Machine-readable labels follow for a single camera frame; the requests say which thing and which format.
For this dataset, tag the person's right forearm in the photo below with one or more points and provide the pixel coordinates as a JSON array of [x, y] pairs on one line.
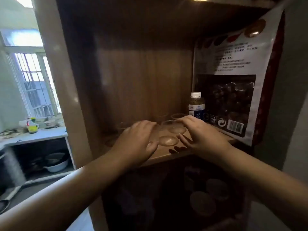
[[264, 187]]

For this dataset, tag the person's left forearm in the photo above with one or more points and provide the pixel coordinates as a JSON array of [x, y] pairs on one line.
[[72, 190]]

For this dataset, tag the crumpled clear plastic bag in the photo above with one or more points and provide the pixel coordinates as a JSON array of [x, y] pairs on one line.
[[134, 199]]

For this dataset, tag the white green yellow jug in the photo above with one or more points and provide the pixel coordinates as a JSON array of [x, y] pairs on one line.
[[32, 126]]

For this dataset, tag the white kitchen counter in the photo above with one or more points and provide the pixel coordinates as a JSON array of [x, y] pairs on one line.
[[43, 135]]

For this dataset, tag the person's right hand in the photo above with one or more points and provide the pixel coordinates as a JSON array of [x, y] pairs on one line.
[[204, 139]]

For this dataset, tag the amber bottle with white cap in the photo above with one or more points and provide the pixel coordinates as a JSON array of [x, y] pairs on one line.
[[196, 105]]

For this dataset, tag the large white snack bag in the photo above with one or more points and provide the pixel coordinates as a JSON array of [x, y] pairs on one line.
[[235, 57]]

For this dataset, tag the barred kitchen window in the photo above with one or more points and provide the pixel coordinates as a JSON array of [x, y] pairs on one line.
[[33, 81]]

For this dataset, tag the small pale bowl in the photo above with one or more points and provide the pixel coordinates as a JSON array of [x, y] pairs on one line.
[[50, 122]]

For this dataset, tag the light wooden cabinet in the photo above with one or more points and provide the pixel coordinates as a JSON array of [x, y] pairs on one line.
[[144, 81]]

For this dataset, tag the white basin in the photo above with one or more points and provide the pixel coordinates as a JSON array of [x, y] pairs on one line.
[[56, 167]]

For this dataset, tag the person's left hand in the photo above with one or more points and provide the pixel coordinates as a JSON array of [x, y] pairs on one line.
[[134, 144]]

